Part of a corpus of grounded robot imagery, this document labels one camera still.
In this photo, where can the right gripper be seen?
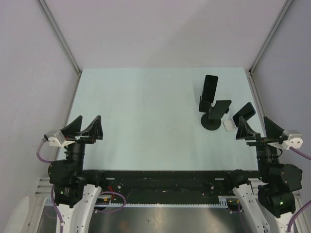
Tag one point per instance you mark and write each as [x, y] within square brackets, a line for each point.
[273, 131]

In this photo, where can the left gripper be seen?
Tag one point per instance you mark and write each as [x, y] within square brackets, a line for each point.
[94, 131]

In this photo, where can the blue phone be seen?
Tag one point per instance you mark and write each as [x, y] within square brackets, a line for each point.
[247, 112]

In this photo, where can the black phone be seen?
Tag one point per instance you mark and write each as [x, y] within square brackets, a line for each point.
[220, 108]

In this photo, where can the black round base phone stand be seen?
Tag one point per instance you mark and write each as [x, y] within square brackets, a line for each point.
[208, 124]

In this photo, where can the teal phone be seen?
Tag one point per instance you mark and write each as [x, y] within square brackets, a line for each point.
[209, 88]

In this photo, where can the black folding phone stand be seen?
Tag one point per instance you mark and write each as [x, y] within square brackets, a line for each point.
[205, 106]

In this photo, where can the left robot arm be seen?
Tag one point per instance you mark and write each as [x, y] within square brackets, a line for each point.
[75, 190]

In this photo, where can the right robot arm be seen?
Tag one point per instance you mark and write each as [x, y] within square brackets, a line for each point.
[272, 207]

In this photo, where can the white phone stand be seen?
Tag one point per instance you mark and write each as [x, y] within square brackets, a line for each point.
[229, 125]

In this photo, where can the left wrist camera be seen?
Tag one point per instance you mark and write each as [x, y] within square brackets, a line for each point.
[55, 138]

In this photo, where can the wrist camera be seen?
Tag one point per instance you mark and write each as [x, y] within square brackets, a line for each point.
[291, 139]
[55, 138]

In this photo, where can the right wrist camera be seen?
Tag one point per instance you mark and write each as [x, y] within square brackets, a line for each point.
[291, 139]

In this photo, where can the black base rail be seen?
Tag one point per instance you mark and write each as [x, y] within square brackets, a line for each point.
[161, 187]

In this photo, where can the left aluminium corner post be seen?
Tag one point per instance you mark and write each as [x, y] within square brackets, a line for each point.
[43, 6]

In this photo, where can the aluminium corner post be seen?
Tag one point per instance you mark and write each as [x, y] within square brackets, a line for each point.
[43, 6]
[277, 23]

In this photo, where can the right aluminium corner post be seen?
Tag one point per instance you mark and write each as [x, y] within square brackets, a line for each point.
[277, 23]

